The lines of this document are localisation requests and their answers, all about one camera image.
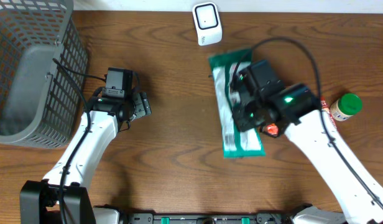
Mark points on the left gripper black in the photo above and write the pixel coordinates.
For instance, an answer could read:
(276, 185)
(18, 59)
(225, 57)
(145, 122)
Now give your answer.
(143, 101)

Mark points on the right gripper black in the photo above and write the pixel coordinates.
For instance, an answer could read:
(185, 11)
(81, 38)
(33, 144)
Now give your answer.
(240, 111)

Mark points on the red snack packet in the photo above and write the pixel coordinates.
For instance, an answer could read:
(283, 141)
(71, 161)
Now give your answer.
(270, 130)

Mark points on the green white snack bag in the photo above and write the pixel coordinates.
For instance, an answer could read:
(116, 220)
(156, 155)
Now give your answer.
(236, 144)

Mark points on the small red wrapper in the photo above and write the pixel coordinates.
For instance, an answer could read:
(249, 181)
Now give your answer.
(329, 115)

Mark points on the green-lid white jar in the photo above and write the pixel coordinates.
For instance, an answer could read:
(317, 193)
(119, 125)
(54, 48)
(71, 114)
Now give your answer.
(346, 106)

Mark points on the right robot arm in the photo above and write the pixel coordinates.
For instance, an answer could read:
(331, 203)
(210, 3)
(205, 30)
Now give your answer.
(298, 115)

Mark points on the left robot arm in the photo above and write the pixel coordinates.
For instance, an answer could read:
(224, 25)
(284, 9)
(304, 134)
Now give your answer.
(62, 195)

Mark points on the white barcode scanner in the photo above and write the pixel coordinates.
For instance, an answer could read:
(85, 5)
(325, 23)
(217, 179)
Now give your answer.
(207, 23)

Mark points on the grey plastic mesh basket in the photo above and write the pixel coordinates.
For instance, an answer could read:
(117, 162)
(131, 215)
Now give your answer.
(42, 62)

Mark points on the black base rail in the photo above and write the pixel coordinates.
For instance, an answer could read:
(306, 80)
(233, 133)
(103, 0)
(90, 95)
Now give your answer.
(307, 213)

